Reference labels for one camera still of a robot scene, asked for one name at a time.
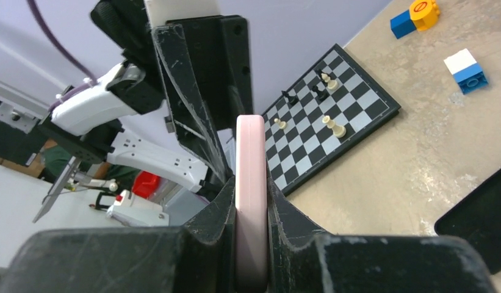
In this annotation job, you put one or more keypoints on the orange toy piece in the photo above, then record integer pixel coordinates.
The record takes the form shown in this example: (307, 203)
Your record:
(424, 14)

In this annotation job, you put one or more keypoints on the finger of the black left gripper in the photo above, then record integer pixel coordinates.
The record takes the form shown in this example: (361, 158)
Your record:
(190, 113)

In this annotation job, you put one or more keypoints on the black chess piece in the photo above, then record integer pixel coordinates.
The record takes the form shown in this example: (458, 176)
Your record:
(321, 95)
(290, 98)

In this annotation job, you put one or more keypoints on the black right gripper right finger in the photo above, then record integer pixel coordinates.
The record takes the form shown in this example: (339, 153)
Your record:
(304, 257)

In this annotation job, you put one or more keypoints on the red and white background device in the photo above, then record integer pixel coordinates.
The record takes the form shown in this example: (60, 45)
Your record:
(134, 207)

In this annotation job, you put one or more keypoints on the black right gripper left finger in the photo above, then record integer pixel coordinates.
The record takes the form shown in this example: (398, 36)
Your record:
(197, 256)

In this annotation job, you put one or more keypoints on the black and white chessboard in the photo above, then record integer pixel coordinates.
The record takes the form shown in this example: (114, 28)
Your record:
(327, 111)

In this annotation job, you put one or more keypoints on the white chess pawn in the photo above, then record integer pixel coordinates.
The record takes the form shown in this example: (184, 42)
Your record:
(281, 124)

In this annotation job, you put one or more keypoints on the white chess piece tall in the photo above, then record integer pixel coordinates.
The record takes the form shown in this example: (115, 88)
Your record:
(338, 130)

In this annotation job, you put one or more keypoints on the white and blue toy brick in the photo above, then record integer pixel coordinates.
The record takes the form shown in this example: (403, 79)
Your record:
(466, 71)

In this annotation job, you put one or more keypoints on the black phone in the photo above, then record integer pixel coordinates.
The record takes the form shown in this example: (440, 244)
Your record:
(477, 219)

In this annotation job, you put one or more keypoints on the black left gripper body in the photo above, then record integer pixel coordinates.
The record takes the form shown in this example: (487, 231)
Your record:
(220, 52)

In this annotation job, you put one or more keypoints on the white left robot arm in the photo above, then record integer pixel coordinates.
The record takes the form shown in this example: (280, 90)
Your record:
(124, 116)

